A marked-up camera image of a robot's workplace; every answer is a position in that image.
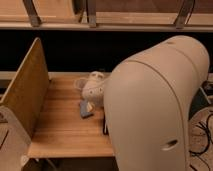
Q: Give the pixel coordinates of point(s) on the metal shelf bracket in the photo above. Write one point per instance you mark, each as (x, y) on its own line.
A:
(34, 19)
(91, 12)
(184, 13)

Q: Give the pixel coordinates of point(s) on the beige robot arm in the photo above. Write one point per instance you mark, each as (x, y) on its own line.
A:
(147, 99)

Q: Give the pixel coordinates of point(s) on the blue sponge block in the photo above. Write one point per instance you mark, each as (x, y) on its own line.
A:
(84, 113)

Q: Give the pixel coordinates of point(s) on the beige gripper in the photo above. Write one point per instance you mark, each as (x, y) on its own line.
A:
(93, 90)

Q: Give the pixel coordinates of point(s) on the upper wooden shelf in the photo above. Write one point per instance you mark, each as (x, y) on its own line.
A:
(111, 15)

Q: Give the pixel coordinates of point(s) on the middle metal shelf bracket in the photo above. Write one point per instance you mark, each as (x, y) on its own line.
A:
(91, 12)

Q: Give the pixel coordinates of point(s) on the right dark side panel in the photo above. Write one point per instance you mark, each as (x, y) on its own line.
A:
(200, 101)

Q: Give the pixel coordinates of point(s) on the left wooden side panel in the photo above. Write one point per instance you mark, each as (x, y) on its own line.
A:
(21, 103)

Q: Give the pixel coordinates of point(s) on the left metal shelf bracket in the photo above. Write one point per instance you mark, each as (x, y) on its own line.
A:
(34, 19)

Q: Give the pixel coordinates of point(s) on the right metal shelf bracket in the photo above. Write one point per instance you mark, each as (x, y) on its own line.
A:
(184, 13)

